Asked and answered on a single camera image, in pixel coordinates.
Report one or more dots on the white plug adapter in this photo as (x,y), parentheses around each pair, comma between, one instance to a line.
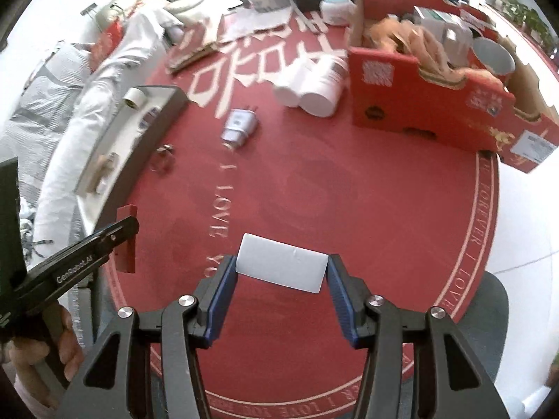
(240,126)

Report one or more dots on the grey covered sofa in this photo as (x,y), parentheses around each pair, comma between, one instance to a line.
(118,56)

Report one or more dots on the red patterned cushion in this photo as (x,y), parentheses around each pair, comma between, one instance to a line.
(109,39)

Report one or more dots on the floral blue white cloth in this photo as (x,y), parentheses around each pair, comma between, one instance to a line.
(26,227)

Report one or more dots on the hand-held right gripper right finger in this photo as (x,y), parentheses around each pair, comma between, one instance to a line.
(343,301)

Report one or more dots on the cream leather seat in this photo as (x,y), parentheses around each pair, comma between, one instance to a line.
(122,4)

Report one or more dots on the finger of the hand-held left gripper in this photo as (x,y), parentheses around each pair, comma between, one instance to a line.
(115,235)

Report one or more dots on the metal binder clip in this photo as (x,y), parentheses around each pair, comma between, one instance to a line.
(163,157)

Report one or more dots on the white bottle grey label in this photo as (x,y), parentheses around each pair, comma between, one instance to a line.
(325,89)

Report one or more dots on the masking tape roll yellow label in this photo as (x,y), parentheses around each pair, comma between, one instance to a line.
(135,97)

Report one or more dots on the orange plush toy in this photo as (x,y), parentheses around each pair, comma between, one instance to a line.
(410,39)

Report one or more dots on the white round jar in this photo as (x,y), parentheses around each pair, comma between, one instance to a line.
(336,8)

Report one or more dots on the white paper sheet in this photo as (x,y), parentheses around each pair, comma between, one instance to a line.
(530,401)

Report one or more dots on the white rectangular box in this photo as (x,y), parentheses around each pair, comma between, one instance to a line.
(281,266)

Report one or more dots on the grey bowl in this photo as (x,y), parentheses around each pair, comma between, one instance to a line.
(493,54)

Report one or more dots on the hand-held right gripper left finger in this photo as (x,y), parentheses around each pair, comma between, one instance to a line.
(220,301)

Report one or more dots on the green potted plants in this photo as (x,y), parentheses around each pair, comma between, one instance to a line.
(524,17)

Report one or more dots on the loose white papers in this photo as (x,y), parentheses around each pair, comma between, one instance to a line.
(251,22)

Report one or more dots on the red cardboard box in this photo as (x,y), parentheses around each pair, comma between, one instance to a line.
(393,96)

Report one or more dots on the person's left hand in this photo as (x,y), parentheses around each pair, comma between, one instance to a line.
(72,349)

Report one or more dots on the grey striped blanket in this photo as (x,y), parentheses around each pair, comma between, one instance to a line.
(43,91)

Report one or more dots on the grey tray cream inside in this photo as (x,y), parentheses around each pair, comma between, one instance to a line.
(131,139)

